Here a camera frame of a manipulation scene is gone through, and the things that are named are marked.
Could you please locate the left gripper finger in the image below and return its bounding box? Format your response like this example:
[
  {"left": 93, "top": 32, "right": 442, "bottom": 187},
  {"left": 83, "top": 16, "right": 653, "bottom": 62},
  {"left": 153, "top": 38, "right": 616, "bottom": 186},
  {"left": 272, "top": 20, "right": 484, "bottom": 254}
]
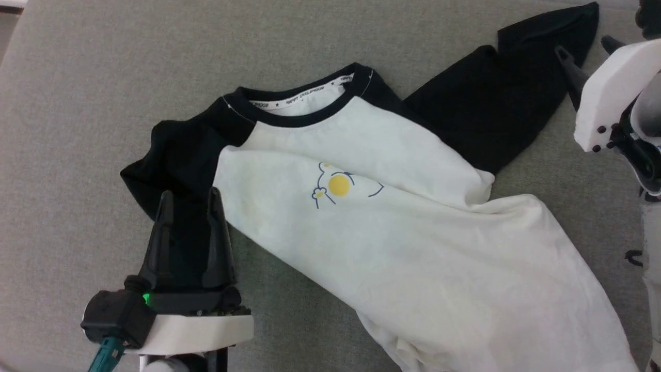
[
  {"left": 201, "top": 187, "right": 238, "bottom": 290},
  {"left": 138, "top": 190, "right": 175, "bottom": 290}
]

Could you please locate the white and black raglan shirt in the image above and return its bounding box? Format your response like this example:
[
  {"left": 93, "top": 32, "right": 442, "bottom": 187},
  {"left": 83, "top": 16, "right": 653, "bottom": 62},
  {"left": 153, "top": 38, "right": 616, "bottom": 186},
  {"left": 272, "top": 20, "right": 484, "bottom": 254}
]
[{"left": 120, "top": 2, "right": 641, "bottom": 372}]

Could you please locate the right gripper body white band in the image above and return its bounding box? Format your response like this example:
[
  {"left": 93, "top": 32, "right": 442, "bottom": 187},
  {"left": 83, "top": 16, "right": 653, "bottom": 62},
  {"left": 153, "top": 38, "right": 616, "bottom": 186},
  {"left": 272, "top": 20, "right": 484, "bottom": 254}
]
[{"left": 574, "top": 39, "right": 661, "bottom": 153}]

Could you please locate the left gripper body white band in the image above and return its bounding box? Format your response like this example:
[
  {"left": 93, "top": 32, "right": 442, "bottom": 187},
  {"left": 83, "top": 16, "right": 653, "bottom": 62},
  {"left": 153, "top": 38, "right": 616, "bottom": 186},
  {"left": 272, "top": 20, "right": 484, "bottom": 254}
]
[{"left": 138, "top": 287, "right": 255, "bottom": 357}]

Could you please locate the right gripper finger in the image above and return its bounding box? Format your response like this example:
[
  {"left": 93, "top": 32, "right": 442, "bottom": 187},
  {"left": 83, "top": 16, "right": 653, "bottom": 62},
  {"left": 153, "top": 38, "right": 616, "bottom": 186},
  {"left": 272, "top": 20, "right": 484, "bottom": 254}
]
[
  {"left": 601, "top": 35, "right": 626, "bottom": 55},
  {"left": 555, "top": 45, "right": 589, "bottom": 112}
]

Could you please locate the teal camera cable plug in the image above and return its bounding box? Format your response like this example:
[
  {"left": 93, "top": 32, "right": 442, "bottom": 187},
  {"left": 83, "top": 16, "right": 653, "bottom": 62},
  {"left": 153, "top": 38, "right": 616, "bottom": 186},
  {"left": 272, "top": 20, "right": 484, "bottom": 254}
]
[{"left": 88, "top": 336, "right": 125, "bottom": 372}]

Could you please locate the grey fabric sofa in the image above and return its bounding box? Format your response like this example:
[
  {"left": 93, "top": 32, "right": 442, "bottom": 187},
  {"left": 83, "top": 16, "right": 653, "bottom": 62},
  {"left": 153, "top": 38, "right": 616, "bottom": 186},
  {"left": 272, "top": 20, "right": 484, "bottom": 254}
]
[{"left": 0, "top": 0, "right": 661, "bottom": 372}]

